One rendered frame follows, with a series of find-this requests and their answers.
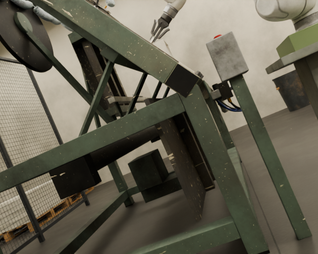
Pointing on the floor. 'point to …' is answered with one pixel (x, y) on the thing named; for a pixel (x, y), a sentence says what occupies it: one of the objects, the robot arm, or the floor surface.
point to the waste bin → (292, 90)
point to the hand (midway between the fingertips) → (151, 41)
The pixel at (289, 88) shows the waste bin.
